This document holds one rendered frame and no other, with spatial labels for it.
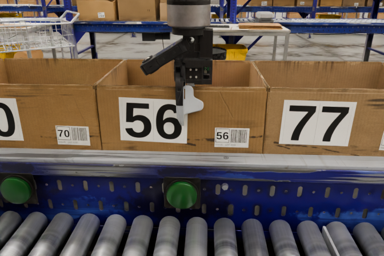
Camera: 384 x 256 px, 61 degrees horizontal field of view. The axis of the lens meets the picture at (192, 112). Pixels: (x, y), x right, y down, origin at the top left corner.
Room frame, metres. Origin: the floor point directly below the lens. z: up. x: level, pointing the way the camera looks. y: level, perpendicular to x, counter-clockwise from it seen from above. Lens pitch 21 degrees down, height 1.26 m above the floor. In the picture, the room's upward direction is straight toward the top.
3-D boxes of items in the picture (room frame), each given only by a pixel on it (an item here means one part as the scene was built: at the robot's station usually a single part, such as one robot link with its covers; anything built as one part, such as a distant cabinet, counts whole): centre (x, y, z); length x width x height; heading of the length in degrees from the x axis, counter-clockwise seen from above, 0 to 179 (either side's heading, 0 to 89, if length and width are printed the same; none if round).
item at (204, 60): (0.70, 0.00, 1.12); 0.09 x 0.08 x 0.12; 87
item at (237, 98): (0.84, 0.02, 0.96); 0.39 x 0.29 x 0.17; 87
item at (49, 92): (0.86, 0.41, 0.96); 0.39 x 0.29 x 0.17; 87
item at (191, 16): (0.70, 0.01, 1.20); 0.10 x 0.09 x 0.05; 177
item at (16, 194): (0.64, 0.42, 0.81); 0.07 x 0.01 x 0.07; 87
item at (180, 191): (0.62, 0.02, 0.81); 0.07 x 0.01 x 0.07; 87
